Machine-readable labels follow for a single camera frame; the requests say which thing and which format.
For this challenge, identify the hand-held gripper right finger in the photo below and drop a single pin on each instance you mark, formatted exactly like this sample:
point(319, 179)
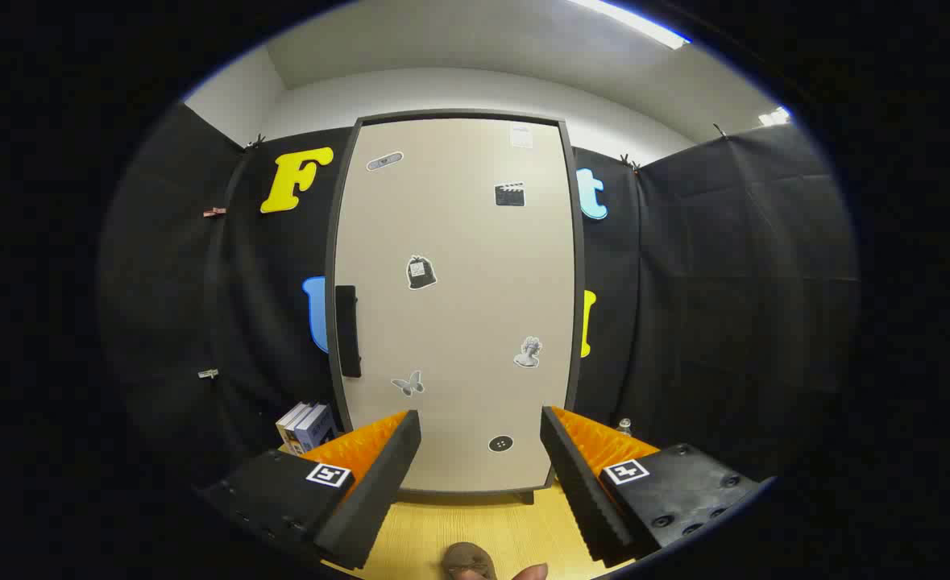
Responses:
point(583, 491)

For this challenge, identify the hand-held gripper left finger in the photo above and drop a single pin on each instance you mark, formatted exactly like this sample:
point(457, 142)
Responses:
point(378, 491)

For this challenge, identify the brown fuzzy shoe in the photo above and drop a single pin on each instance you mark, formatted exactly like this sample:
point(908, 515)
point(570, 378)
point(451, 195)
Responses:
point(468, 560)

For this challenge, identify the dark grey shoe cabinet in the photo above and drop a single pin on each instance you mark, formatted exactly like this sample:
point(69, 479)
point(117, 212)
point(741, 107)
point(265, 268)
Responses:
point(579, 258)

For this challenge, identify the green plastic bottle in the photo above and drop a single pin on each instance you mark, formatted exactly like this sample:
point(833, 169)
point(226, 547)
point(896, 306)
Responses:
point(624, 427)

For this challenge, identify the blue paperback book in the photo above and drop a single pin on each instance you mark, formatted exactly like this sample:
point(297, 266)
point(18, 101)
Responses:
point(317, 431)

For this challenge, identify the white paperback book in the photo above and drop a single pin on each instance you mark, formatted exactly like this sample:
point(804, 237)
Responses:
point(291, 419)

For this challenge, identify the black backdrop cloth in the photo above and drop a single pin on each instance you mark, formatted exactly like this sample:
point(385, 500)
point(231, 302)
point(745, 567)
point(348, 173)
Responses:
point(724, 282)

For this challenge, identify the small ceiling light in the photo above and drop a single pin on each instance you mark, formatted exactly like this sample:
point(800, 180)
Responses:
point(773, 117)

